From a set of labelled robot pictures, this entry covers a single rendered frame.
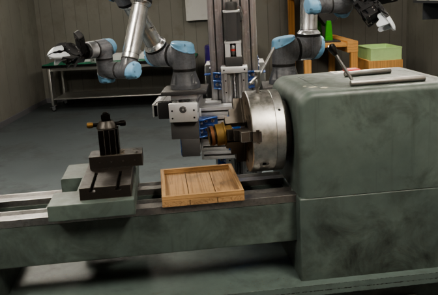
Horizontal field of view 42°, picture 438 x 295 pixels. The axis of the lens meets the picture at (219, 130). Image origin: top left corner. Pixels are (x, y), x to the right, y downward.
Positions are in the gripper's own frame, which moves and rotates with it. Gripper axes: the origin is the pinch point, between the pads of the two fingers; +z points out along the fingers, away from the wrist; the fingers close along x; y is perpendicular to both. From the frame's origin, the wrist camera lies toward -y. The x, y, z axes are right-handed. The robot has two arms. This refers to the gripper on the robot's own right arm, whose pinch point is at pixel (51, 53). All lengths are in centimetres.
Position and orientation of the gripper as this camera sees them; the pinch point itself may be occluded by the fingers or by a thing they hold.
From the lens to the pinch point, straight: 242.8
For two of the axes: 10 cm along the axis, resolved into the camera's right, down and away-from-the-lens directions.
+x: -6.4, -7.3, 2.4
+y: -5.1, 6.3, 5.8
